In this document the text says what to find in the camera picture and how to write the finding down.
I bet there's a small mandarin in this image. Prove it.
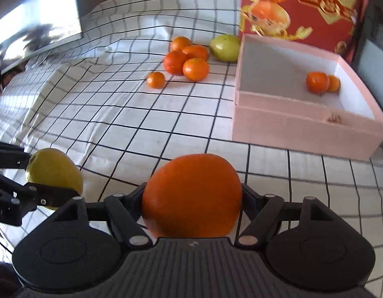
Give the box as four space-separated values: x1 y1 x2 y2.
326 75 341 92
147 72 165 89

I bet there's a large orange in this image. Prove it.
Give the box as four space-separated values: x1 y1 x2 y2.
142 153 242 238

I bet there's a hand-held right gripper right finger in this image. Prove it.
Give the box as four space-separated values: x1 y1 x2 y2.
236 184 338 249

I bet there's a white black checked cloth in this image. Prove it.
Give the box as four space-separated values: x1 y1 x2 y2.
0 0 383 298

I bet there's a green pear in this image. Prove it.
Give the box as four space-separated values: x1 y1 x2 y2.
209 35 242 62
25 148 84 211

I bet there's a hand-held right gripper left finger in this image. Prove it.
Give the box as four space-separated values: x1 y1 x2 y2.
46 183 150 249

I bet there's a dark flat screen monitor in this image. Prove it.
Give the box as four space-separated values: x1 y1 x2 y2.
0 0 84 75

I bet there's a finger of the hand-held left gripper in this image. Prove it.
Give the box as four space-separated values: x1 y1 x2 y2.
0 171 84 212
0 141 35 171

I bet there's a pink cardboard box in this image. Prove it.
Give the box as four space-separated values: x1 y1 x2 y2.
232 34 383 161

